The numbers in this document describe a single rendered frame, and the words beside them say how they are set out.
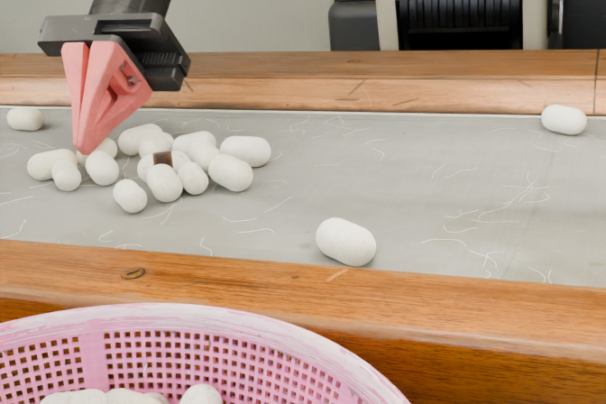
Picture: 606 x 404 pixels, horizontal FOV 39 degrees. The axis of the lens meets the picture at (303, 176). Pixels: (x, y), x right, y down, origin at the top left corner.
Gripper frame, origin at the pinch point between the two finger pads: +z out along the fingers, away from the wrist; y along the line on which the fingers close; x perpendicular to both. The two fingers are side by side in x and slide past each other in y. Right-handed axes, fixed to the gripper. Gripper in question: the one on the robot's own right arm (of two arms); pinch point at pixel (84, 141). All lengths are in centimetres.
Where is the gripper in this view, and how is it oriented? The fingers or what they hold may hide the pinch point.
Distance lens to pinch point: 64.8
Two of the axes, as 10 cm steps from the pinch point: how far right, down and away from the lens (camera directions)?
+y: 9.5, 0.4, -3.2
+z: -1.8, 8.8, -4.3
